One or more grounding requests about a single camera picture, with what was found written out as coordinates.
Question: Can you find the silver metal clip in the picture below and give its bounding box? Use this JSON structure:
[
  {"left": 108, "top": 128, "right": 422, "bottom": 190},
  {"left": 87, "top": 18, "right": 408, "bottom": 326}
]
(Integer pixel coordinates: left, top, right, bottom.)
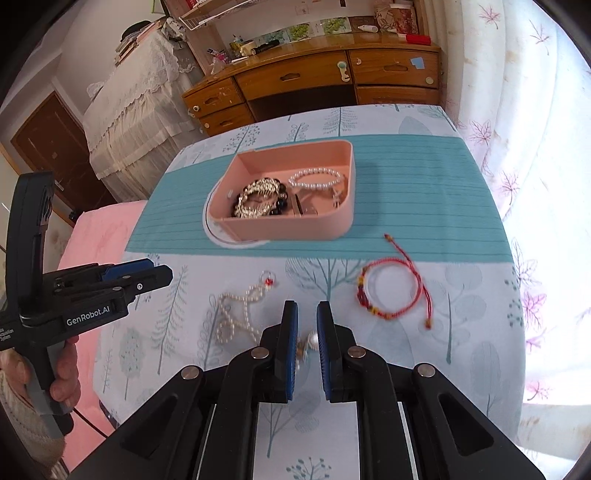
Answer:
[{"left": 291, "top": 194, "right": 319, "bottom": 217}]

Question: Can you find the black bead bracelet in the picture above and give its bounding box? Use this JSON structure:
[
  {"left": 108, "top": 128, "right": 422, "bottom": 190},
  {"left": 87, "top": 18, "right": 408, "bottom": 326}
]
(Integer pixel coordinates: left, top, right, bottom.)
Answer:
[{"left": 236, "top": 185, "right": 291, "bottom": 217}]

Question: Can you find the white lace furniture cover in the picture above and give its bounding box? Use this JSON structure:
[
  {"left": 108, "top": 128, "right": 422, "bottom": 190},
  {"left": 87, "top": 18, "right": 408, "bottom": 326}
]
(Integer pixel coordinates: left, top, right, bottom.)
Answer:
[{"left": 83, "top": 31, "right": 205, "bottom": 205}]

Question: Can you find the stack of books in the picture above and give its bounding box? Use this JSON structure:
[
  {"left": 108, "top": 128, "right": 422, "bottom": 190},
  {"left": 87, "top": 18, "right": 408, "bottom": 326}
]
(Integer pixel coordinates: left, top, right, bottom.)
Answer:
[{"left": 115, "top": 21, "right": 160, "bottom": 63}]

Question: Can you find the tree print tablecloth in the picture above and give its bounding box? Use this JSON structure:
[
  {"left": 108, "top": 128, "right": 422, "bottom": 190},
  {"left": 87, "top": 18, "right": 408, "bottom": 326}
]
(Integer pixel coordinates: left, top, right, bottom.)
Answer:
[{"left": 92, "top": 105, "right": 527, "bottom": 480}]

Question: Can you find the person's left forearm knitted sleeve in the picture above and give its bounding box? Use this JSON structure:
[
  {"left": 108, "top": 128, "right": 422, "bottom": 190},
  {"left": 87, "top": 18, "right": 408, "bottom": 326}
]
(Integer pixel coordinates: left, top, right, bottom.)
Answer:
[{"left": 0, "top": 369, "right": 65, "bottom": 480}]

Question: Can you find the white pearl necklace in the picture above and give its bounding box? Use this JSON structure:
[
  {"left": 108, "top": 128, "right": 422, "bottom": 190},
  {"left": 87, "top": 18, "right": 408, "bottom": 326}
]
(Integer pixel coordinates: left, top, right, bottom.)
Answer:
[{"left": 216, "top": 271, "right": 320, "bottom": 370}]

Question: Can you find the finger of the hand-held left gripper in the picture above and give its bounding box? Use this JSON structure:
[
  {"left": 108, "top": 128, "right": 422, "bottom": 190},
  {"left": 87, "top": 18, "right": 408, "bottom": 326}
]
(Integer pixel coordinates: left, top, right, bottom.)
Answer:
[
  {"left": 113, "top": 265, "right": 174, "bottom": 305},
  {"left": 99, "top": 259, "right": 155, "bottom": 282}
]

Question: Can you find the white wire rack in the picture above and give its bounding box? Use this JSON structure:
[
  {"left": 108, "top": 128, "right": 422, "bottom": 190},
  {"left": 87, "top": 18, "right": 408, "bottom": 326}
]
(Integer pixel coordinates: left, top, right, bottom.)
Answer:
[{"left": 178, "top": 0, "right": 265, "bottom": 31}]

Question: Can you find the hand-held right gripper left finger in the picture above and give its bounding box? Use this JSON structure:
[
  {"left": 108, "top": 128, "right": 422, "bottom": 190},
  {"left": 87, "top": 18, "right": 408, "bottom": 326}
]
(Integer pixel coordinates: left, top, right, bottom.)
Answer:
[{"left": 67, "top": 300, "right": 300, "bottom": 480}]

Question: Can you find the pink blanket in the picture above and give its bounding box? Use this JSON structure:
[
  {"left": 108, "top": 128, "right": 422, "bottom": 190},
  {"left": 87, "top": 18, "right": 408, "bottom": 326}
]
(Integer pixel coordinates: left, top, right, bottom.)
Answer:
[{"left": 56, "top": 200, "right": 149, "bottom": 418}]

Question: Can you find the brown wooden door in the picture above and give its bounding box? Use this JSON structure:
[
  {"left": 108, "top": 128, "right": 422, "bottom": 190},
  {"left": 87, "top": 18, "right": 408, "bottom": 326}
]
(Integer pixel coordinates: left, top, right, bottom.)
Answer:
[{"left": 11, "top": 90, "right": 117, "bottom": 228}]

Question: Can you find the floral white curtain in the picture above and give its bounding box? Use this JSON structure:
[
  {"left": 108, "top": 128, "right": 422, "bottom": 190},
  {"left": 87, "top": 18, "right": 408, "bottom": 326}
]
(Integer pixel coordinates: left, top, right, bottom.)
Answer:
[{"left": 431, "top": 0, "right": 591, "bottom": 462}]

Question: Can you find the gold chain bracelet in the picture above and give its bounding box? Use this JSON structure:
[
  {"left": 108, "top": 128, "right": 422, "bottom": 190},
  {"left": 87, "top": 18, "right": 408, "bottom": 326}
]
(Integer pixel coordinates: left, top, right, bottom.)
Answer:
[{"left": 235, "top": 178, "right": 283, "bottom": 219}]

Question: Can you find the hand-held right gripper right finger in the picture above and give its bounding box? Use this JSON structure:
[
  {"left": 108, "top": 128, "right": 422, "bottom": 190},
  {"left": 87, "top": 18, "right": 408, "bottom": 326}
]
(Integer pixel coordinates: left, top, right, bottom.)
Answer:
[{"left": 316, "top": 301, "right": 546, "bottom": 480}]

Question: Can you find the red string bracelet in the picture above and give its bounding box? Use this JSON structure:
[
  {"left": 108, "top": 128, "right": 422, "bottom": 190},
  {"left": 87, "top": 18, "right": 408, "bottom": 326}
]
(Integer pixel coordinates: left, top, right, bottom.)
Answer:
[{"left": 355, "top": 234, "right": 435, "bottom": 330}]

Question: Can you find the person's left hand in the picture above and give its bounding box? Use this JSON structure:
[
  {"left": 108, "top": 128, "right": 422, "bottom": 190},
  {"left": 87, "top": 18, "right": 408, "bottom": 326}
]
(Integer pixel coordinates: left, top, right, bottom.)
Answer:
[{"left": 0, "top": 335, "right": 80, "bottom": 406}]

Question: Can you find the white pearl bracelet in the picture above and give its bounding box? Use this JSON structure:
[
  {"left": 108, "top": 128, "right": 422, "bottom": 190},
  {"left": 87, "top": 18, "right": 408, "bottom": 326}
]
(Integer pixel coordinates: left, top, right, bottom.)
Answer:
[{"left": 289, "top": 168, "right": 347, "bottom": 190}]

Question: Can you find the black cable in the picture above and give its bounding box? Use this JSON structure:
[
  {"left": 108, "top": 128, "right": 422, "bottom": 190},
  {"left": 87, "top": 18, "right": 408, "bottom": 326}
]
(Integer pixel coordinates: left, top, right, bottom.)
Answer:
[{"left": 71, "top": 407, "right": 110, "bottom": 437}]

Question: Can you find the pink jewelry box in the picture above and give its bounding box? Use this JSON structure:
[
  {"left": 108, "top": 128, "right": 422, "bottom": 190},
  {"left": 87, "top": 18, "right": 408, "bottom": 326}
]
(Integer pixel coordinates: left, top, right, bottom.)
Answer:
[{"left": 205, "top": 141, "right": 355, "bottom": 241}]

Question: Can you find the wooden desk with drawers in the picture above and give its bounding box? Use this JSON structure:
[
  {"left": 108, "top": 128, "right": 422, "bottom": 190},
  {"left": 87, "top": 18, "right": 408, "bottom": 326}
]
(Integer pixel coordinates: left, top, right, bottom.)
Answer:
[{"left": 181, "top": 0, "right": 441, "bottom": 137}]

